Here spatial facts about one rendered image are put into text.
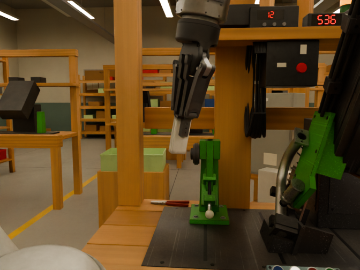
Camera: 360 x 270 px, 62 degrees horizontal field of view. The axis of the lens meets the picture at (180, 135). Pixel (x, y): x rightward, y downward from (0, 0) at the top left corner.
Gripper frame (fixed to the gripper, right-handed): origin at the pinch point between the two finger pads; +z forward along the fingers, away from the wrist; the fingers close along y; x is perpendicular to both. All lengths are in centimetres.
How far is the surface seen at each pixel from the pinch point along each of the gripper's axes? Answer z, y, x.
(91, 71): 49, -1094, 132
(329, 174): 7.8, -1.1, 44.7
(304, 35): -29, -29, 52
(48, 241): 163, -219, -10
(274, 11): -36, -37, 44
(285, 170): 12.5, -15.8, 44.9
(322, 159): 4.3, -2.6, 42.5
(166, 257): 35.4, -11.7, 8.0
